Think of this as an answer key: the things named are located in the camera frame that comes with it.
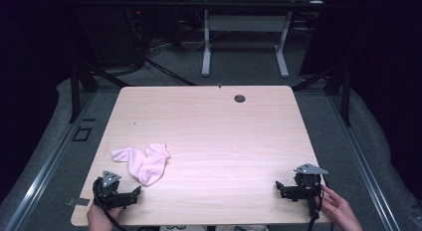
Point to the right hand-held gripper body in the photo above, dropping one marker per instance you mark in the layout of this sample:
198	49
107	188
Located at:
307	187

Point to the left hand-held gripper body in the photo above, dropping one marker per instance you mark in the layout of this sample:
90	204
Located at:
109	191

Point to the pink sock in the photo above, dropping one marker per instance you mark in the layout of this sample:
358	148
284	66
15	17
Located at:
127	156
154	164

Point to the person's left hand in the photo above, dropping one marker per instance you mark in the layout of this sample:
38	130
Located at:
99	219

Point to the person's right hand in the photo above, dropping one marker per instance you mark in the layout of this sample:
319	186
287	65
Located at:
338	211

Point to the black equipment cabinet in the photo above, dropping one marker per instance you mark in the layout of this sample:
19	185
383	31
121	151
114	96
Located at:
109	35

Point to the white desk with metal legs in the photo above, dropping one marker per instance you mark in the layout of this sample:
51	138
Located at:
245	22

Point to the grey metal table bracket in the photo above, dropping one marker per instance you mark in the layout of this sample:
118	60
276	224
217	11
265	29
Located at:
79	201

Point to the aluminium floor rail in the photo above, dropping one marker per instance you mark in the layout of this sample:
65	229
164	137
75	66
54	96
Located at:
365	171
46	171

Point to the black metal frame stand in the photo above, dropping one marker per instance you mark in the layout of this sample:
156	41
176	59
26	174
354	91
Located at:
338	88
81	88

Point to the black horizontal frame bar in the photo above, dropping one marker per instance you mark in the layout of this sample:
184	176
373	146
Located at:
132	4

